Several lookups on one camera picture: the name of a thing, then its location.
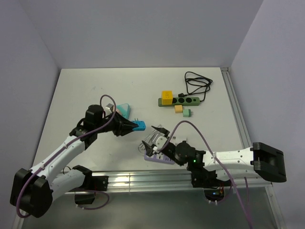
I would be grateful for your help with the blue square plug adapter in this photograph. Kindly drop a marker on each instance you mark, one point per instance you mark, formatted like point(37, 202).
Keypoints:
point(141, 126)

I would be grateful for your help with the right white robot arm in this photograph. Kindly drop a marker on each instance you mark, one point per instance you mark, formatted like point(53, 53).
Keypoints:
point(219, 168)

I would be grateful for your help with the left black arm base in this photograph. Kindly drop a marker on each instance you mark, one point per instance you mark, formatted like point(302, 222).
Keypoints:
point(93, 185)

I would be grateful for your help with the green power strip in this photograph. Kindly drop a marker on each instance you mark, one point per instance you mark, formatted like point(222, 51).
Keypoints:
point(184, 101)

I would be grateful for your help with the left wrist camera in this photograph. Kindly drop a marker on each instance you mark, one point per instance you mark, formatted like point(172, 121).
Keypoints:
point(108, 110)

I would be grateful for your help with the yellow cube socket adapter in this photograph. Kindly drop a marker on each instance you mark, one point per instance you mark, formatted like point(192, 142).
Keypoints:
point(167, 97)

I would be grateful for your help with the mint green plug adapter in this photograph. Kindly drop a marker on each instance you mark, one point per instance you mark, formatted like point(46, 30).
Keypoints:
point(187, 113)

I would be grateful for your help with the aluminium front rail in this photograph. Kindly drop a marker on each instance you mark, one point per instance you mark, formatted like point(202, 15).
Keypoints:
point(147, 180)

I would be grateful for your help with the aluminium side rail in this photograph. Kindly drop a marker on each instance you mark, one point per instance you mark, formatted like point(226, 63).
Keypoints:
point(239, 119)

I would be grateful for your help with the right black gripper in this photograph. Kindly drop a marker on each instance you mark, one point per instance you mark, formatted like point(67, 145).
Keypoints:
point(149, 149)

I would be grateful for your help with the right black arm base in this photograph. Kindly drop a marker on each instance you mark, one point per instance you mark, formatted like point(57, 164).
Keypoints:
point(215, 190)

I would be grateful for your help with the orange small plug adapter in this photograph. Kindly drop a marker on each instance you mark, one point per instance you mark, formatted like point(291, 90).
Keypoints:
point(178, 109)

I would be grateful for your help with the white plug of purple strip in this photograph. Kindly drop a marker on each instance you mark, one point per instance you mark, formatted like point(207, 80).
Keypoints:
point(178, 139)

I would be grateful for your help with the purple power strip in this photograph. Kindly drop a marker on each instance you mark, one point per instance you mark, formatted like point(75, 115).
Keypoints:
point(159, 158)

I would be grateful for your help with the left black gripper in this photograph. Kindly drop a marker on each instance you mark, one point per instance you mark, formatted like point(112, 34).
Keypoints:
point(122, 126)

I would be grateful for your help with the teal triangular power strip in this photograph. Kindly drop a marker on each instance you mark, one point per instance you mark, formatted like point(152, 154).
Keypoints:
point(124, 110)

